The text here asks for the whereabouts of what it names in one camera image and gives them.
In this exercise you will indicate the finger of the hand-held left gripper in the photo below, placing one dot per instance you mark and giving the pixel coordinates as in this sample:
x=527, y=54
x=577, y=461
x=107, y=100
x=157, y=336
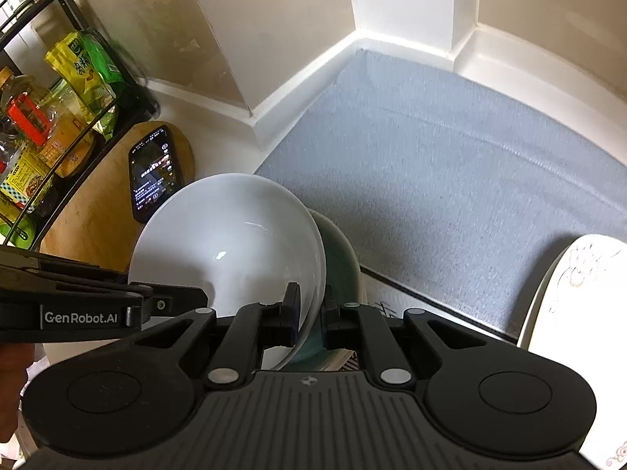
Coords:
x=166, y=299

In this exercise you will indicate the black smartphone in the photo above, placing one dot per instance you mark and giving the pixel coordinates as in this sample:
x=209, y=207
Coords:
x=156, y=171

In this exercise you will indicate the white bowl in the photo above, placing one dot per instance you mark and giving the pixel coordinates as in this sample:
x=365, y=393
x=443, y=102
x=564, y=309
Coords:
x=220, y=235

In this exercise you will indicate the white floral plate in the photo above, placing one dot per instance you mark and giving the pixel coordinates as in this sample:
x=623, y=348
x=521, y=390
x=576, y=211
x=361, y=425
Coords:
x=578, y=313

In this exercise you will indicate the transparent wall protector sheet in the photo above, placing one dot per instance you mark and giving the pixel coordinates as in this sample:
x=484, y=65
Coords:
x=186, y=34

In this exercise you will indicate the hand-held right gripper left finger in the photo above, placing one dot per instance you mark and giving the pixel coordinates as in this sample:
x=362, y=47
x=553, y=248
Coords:
x=292, y=317

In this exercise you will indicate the green snack packet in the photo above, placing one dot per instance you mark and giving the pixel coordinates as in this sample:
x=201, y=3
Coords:
x=105, y=58

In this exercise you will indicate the person's left hand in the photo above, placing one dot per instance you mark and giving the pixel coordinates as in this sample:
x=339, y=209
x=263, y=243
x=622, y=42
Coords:
x=12, y=391

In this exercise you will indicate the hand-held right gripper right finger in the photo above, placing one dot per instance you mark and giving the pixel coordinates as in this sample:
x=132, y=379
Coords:
x=329, y=320

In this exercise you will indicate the yellow snack packet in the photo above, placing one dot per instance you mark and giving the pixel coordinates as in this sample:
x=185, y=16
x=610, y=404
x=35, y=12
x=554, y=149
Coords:
x=78, y=68

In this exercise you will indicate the green bowl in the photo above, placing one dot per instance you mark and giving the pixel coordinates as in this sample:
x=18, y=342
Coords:
x=343, y=264

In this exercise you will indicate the grey mat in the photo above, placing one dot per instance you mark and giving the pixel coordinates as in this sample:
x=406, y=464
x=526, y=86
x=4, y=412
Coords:
x=441, y=181

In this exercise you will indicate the yellow-labelled sauce bottle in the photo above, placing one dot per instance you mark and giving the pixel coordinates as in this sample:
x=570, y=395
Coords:
x=22, y=181

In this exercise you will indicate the round wooden cutting board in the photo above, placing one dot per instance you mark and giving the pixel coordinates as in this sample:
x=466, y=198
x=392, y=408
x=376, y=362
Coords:
x=93, y=215

